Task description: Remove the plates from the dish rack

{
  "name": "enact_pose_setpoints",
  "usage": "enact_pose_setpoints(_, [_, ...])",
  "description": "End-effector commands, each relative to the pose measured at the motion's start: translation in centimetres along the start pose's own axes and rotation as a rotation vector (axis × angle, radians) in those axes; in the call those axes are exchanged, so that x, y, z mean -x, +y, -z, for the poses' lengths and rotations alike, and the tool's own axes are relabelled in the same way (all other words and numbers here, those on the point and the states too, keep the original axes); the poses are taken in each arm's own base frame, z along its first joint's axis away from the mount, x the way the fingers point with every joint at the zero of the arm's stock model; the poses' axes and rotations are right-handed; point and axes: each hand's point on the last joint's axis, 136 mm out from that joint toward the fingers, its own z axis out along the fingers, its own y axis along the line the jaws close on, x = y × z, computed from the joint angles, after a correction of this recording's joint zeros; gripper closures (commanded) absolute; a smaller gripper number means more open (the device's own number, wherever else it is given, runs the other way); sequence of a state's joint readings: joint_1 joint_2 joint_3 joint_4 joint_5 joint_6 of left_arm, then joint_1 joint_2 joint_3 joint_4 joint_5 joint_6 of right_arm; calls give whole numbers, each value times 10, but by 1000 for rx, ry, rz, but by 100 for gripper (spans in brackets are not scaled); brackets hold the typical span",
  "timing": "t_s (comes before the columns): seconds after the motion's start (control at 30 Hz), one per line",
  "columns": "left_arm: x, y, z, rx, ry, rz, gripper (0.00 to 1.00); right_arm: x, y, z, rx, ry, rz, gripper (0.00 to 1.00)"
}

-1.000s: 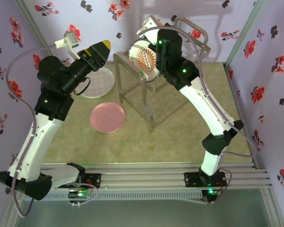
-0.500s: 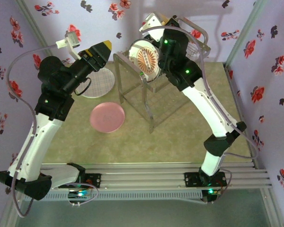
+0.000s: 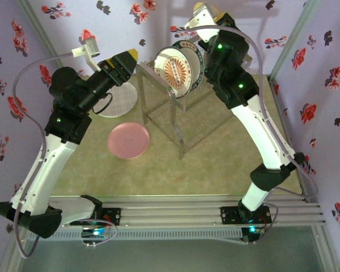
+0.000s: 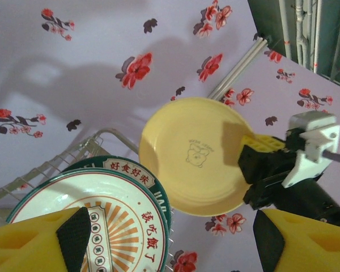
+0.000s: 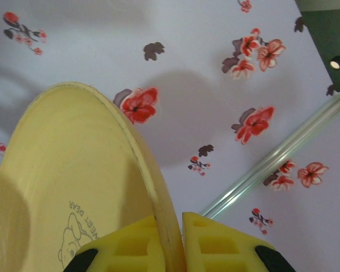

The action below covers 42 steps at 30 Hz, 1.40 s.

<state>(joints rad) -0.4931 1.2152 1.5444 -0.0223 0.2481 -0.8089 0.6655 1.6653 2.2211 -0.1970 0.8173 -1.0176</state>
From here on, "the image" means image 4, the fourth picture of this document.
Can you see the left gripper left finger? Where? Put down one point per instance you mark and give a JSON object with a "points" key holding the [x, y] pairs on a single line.
{"points": [[22, 249]]}

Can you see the yellow plate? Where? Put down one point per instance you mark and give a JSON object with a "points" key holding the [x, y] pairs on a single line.
{"points": [[187, 127]]}

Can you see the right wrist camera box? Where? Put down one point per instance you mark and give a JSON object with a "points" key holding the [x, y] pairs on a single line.
{"points": [[314, 127]]}

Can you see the white plate orange sunburst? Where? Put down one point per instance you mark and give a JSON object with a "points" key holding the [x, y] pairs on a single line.
{"points": [[124, 226]]}

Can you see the white rod pair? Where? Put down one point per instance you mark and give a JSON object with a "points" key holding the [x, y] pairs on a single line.
{"points": [[238, 71]]}

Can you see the white plate green rim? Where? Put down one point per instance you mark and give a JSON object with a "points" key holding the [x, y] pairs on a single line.
{"points": [[124, 167]]}

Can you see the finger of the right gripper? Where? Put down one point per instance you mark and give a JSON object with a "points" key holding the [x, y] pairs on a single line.
{"points": [[252, 164], [272, 144]]}

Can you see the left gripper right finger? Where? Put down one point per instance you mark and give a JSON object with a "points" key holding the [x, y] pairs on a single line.
{"points": [[314, 249]]}

